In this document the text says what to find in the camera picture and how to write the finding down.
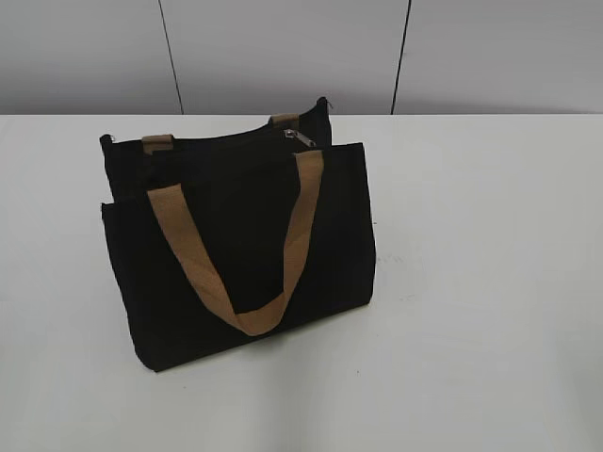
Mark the black canvas bag tan handles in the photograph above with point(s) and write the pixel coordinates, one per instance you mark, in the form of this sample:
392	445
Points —
218	242

